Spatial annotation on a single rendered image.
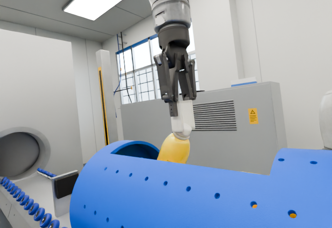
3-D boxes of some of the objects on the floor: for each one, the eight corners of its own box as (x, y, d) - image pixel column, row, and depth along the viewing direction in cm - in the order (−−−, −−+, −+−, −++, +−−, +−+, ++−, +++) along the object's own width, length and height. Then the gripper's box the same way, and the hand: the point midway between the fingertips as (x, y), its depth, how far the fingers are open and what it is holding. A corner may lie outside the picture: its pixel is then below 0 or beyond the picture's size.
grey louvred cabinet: (151, 183, 337) (143, 103, 340) (296, 216, 200) (279, 82, 204) (128, 196, 295) (118, 104, 299) (290, 250, 159) (269, 80, 162)
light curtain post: (132, 325, 116) (103, 53, 120) (139, 332, 112) (109, 51, 116) (124, 335, 111) (95, 52, 115) (130, 342, 107) (100, 49, 111)
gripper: (181, 42, 53) (190, 125, 53) (135, 27, 41) (147, 137, 40) (204, 33, 48) (215, 124, 48) (160, 13, 36) (174, 137, 35)
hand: (182, 116), depth 44 cm, fingers closed on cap, 4 cm apart
